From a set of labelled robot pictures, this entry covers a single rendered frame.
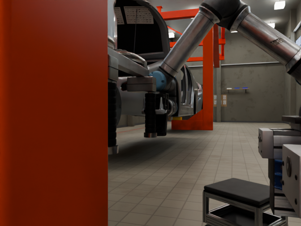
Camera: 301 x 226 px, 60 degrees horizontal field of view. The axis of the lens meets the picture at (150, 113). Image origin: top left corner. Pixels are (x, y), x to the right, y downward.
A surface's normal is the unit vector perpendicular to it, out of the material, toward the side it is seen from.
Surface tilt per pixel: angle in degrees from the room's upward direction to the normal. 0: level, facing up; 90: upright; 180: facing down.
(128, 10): 146
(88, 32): 90
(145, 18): 141
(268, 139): 90
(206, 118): 90
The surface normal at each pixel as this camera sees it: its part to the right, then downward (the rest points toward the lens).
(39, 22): 0.97, 0.00
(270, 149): -0.30, 0.01
